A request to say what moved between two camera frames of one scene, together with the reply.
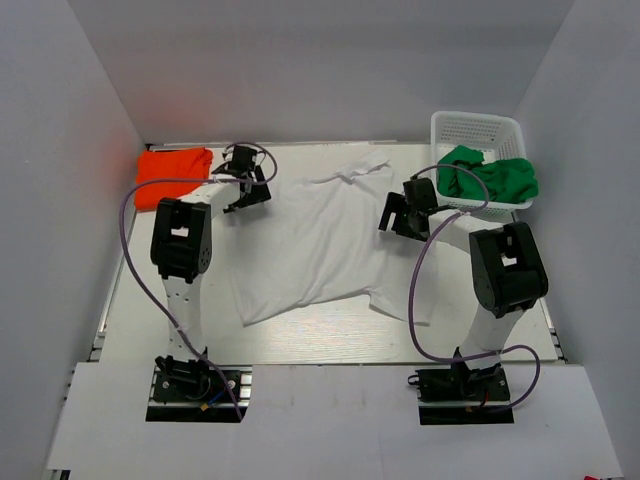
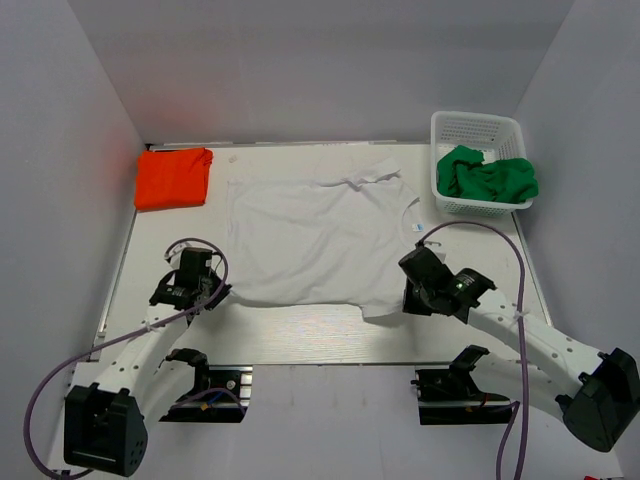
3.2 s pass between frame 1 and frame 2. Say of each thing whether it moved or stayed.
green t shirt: stayed
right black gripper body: moved
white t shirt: stayed
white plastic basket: stayed
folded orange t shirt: stayed
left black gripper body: moved
